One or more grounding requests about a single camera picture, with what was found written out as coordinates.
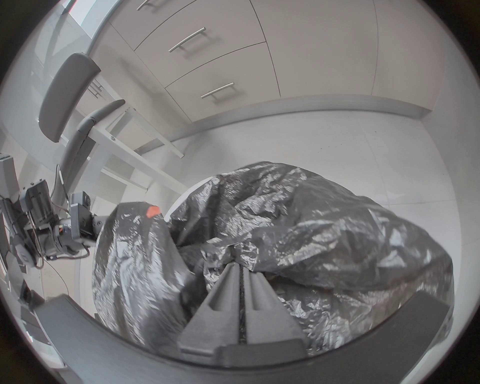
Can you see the white trash bin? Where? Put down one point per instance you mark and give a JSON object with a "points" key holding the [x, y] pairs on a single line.
{"points": [[177, 203]]}

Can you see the grey office chair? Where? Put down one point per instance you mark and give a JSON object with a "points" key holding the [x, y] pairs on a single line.
{"points": [[67, 93]]}

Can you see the white desk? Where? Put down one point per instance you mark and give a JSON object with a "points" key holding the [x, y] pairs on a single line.
{"points": [[125, 150]]}

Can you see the black plastic bag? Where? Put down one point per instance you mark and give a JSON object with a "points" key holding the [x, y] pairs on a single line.
{"points": [[307, 225]]}

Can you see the white wardrobe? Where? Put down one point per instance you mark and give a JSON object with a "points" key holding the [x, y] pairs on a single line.
{"points": [[225, 56]]}

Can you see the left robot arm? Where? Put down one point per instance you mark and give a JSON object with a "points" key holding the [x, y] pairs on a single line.
{"points": [[37, 204]]}

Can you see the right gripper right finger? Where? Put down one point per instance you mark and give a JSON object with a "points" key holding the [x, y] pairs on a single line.
{"points": [[262, 315]]}

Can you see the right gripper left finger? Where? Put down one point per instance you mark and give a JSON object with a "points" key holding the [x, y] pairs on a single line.
{"points": [[221, 311]]}

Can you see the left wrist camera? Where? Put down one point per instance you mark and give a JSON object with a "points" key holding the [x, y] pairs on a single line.
{"points": [[79, 215]]}

